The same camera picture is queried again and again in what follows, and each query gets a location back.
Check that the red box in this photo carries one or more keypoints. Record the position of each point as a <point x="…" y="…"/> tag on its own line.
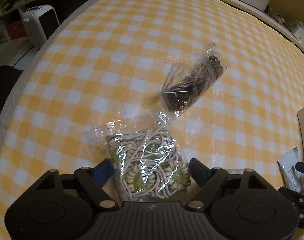
<point x="15" y="31"/>

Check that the yellow checked bed sheet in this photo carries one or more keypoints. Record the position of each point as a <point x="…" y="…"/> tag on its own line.
<point x="116" y="55"/>

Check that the white numbered packet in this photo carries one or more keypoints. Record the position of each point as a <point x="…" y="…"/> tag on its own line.
<point x="291" y="170"/>

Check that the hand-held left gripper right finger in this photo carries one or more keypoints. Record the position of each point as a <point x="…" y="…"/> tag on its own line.
<point x="199" y="172"/>

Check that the white tissue box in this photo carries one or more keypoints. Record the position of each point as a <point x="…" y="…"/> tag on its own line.
<point x="298" y="31"/>

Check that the white space heater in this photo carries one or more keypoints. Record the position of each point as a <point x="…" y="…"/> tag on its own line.
<point x="40" y="26"/>

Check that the black chair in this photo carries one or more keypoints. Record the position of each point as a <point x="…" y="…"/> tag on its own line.
<point x="2" y="87"/>

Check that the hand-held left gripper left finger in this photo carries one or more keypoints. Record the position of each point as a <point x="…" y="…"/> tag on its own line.
<point x="104" y="171"/>

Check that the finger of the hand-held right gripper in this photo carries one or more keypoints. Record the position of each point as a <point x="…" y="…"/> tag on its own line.
<point x="303" y="167"/>
<point x="291" y="193"/>

